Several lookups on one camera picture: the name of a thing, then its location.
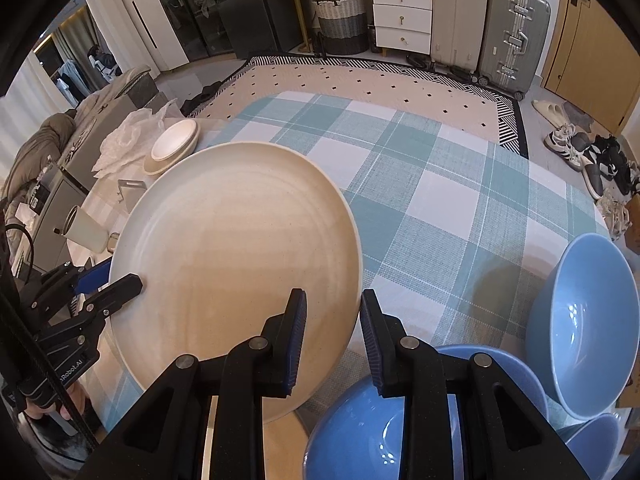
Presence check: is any large cream plate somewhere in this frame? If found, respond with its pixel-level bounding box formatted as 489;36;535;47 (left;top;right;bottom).
111;141;363;422

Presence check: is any blue bowl back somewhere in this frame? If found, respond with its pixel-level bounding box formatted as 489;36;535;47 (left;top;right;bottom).
525;233;639;420

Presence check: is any blue bowl front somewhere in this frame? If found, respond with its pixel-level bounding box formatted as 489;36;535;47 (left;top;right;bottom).
302;375;467;480

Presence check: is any person's left hand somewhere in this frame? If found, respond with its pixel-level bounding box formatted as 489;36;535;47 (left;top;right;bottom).
25;382;88;420

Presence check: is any metal phone stand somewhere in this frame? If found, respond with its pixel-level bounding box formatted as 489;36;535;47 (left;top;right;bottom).
117;179;146;214

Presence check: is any small white bowl upper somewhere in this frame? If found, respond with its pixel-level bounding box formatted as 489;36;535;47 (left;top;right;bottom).
150;118;200;162

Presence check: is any white plastic bag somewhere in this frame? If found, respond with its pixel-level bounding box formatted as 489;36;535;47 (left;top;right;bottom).
91;99;184;180

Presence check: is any teal checked tablecloth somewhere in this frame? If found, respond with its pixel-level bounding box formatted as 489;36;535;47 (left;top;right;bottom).
84;92;606;428

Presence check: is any dark grey refrigerator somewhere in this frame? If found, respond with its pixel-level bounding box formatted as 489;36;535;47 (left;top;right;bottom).
160;0;303;62

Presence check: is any woven laundry basket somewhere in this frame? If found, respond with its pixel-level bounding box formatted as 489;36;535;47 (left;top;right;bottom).
314;0;369;55

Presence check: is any tan wooden door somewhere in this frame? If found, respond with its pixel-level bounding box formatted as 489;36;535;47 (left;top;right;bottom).
542;0;639;136

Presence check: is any silver suitcase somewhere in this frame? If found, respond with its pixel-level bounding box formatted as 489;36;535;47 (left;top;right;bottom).
477;0;551;101

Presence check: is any beige suitcase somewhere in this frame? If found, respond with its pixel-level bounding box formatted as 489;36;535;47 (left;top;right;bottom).
431;0;488;82

